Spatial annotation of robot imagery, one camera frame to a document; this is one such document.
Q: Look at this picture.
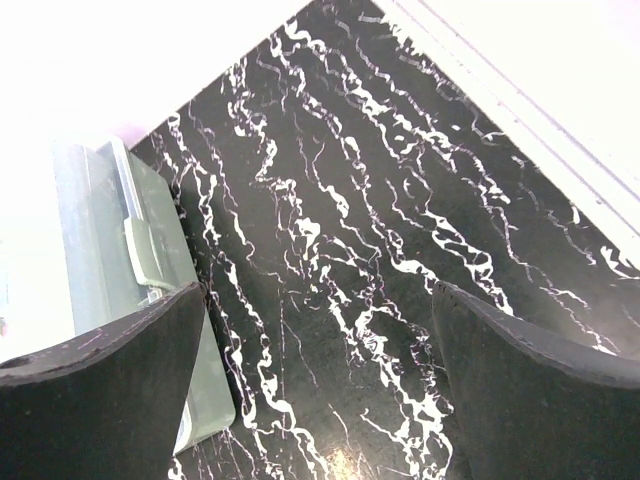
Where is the translucent plastic tool box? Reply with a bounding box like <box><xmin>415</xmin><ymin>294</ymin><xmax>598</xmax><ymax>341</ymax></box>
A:
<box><xmin>52</xmin><ymin>135</ymin><xmax>237</xmax><ymax>456</ymax></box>

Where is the aluminium frame rail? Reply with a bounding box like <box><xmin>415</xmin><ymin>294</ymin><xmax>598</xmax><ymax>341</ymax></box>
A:
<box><xmin>374</xmin><ymin>0</ymin><xmax>640</xmax><ymax>236</ymax></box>

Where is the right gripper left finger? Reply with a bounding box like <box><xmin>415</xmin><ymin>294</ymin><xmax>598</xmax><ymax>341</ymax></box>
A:
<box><xmin>1</xmin><ymin>282</ymin><xmax>205</xmax><ymax>479</ymax></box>

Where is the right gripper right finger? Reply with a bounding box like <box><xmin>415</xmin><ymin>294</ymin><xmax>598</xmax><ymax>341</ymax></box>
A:
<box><xmin>432</xmin><ymin>281</ymin><xmax>639</xmax><ymax>479</ymax></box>

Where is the black marble mat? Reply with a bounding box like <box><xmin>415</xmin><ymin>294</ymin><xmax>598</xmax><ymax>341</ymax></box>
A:
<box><xmin>134</xmin><ymin>1</ymin><xmax>639</xmax><ymax>479</ymax></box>

